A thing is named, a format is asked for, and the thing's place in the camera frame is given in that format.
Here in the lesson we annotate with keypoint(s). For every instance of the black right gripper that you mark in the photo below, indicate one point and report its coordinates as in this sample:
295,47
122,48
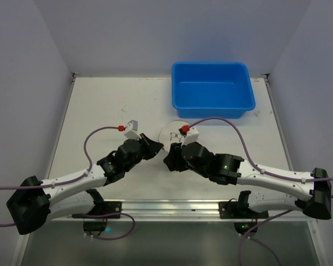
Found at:
175,156

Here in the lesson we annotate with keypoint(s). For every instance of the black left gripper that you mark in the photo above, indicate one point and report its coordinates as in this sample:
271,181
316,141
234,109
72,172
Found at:
147,145

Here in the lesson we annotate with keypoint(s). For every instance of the white mesh laundry bag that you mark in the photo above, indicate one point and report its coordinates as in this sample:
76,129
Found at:
170,134

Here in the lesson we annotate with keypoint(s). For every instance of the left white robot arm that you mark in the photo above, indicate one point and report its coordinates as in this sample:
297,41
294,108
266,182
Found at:
36,202

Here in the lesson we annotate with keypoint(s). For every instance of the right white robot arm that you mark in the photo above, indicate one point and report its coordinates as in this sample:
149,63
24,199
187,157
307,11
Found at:
308,192

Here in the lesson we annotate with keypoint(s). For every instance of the blue plastic bin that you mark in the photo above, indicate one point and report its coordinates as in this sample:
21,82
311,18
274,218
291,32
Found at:
205,89

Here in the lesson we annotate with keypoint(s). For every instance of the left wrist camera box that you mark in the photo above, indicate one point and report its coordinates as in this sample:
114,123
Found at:
130,130

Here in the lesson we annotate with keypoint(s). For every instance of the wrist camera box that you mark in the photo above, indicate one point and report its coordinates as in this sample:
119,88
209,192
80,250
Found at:
130,130
189,133

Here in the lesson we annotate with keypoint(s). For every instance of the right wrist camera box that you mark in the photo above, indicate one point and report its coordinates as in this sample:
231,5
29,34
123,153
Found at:
189,133

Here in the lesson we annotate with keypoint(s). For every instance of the aluminium front rail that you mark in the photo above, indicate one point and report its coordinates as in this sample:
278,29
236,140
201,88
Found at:
166,207

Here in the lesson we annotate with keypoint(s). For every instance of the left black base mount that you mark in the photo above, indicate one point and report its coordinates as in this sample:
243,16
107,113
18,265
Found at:
96,228

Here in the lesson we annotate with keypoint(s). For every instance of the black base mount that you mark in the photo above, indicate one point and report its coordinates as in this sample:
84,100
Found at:
96,228
231,210

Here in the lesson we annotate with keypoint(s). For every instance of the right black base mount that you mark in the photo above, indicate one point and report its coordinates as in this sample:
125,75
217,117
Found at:
231,210

